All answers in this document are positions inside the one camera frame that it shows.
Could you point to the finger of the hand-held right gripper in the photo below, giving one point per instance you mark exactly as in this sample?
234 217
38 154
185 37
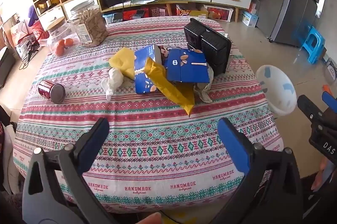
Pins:
330 100
308 105

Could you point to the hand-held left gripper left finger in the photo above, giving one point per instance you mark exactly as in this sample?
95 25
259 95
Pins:
94 142

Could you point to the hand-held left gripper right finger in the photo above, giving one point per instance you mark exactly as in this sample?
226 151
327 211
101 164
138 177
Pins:
231 142

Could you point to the white plastic bucket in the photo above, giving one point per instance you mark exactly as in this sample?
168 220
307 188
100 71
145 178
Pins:
273 92

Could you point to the white tissue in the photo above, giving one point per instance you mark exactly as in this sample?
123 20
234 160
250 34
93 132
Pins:
114 79

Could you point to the red soda can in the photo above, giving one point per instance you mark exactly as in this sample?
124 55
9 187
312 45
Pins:
47 88

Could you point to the blue snack box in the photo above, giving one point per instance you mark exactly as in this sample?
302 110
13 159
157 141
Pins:
184 68
143 81

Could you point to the lemon yellow paper wrapper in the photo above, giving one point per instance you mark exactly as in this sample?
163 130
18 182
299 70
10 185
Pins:
123 60

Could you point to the golden yellow snack bag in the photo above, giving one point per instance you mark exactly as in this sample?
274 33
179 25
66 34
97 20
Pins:
163 81

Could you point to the black plastic food container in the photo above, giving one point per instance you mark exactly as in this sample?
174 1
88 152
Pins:
213 50

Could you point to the person's right hand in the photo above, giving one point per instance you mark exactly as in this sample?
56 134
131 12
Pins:
323 171

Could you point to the person's left hand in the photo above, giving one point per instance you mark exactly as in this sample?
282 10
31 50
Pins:
151 218

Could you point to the small orange object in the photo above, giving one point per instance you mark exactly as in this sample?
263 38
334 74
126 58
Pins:
325 87

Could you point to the blue plastic stool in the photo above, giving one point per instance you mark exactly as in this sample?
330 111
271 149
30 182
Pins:
313 47

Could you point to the patterned striped tablecloth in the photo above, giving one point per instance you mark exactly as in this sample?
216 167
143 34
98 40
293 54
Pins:
158 134

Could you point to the tangerine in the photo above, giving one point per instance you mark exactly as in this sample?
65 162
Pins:
60 50
69 42
60 42

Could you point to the white and blue box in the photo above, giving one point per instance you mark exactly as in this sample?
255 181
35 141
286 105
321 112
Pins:
250 19

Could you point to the orange and white box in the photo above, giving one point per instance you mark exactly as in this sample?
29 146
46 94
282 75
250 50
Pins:
254 7

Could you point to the large clear snack jar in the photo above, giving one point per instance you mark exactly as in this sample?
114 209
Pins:
89 26

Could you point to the glass jar with wooden lid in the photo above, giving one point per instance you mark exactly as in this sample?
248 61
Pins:
59 31

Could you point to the dark low furniture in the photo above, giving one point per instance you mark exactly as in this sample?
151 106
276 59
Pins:
6 66

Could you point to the light blue plastic bin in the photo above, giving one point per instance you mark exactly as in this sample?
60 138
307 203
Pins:
109 19

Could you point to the pile of bags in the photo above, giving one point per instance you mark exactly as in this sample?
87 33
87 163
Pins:
23 37

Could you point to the clear storage bin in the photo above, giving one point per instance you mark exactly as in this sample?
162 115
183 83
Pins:
219 13

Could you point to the red flat box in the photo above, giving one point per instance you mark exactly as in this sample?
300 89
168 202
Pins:
134 14

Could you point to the yellow cardboard carton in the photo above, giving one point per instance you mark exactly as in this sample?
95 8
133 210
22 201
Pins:
192 12

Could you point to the white drawer with small knob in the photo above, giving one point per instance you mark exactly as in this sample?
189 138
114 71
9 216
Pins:
76 6

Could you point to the pink patterned box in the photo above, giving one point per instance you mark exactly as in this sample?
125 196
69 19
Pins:
158 12

